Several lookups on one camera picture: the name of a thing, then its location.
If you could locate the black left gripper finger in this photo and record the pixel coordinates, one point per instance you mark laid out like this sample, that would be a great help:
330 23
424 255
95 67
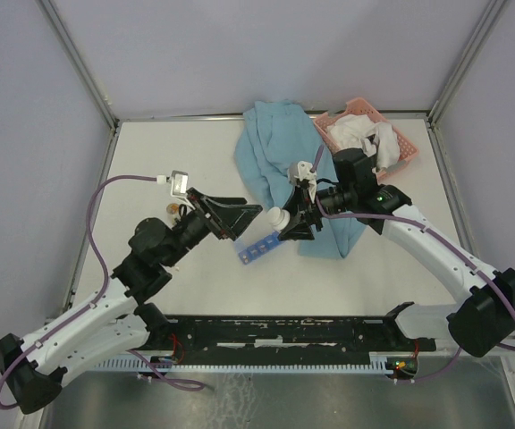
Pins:
228 222
205 203

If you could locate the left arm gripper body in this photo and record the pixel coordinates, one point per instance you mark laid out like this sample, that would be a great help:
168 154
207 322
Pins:
192 229

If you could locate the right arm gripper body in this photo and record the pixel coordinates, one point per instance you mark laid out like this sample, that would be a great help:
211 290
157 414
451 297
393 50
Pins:
334 199

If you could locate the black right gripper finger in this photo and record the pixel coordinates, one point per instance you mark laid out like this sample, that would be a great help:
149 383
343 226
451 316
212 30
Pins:
302 202
296 226

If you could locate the white cap pill bottle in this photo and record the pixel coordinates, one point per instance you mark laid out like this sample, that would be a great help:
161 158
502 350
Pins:
278 218

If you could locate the amber pill bottle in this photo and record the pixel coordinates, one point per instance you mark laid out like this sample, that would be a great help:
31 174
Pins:
176 211

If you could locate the blue weekly pill organizer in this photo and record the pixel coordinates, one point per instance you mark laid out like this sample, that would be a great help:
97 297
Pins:
247 254

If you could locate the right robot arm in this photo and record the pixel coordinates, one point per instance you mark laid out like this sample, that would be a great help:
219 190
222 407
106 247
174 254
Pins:
482 316

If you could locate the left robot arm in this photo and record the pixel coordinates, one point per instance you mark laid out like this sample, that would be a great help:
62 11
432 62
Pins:
118 317

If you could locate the light blue cloth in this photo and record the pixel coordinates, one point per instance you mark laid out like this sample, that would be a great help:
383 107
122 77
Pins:
275 136

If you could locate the white crumpled cloth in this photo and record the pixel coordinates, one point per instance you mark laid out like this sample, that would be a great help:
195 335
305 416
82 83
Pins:
375 139

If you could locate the pink perforated plastic basket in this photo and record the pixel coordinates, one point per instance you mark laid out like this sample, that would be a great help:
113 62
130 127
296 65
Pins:
360 106

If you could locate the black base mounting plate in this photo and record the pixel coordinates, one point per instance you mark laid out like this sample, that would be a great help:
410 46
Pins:
282 339

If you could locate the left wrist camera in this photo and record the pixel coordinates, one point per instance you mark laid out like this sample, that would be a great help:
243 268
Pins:
178 182

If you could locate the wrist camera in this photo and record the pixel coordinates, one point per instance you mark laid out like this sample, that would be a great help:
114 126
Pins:
302 174
178 182

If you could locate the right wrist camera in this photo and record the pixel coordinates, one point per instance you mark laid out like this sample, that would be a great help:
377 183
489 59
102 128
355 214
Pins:
302 174

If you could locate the white cable duct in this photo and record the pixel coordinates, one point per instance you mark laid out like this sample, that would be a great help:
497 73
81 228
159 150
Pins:
367 365

